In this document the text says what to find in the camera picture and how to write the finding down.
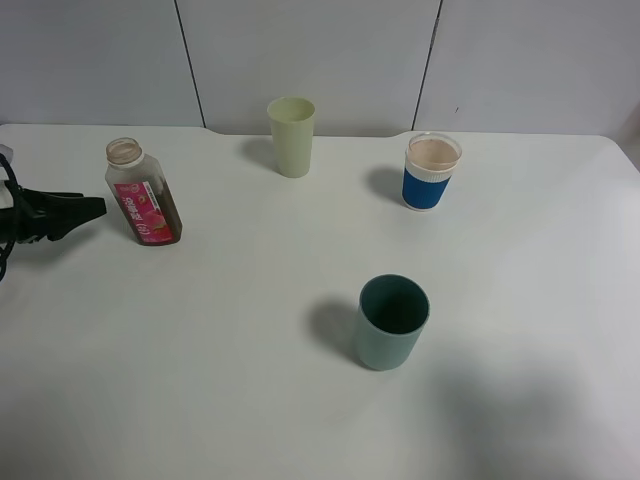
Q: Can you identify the pink label drink bottle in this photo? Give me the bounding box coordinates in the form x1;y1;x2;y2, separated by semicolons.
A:
105;137;182;246

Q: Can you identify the blue sleeve paper cup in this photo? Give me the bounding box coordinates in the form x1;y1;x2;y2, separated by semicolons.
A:
401;132;462;211

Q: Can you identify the teal green plastic cup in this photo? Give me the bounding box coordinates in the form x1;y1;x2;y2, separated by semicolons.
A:
354;274;431;371

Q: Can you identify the pale yellow plastic cup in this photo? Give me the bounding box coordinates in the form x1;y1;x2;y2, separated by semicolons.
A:
267;97;315;178

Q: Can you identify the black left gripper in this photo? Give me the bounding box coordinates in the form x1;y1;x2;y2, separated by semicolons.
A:
0;189;107;246

